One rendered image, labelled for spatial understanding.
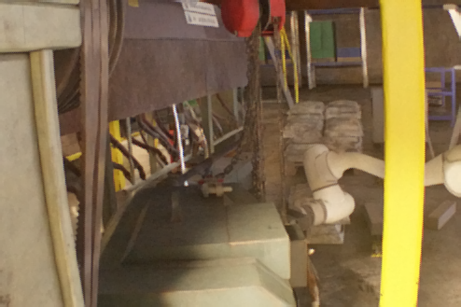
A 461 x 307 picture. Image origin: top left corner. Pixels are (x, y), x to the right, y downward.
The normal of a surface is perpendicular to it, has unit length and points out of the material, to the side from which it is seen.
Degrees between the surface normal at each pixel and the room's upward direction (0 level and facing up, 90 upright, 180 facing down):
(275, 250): 90
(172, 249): 90
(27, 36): 90
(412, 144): 90
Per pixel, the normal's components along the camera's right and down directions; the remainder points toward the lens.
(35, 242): 0.95, 0.00
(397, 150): -0.31, 0.19
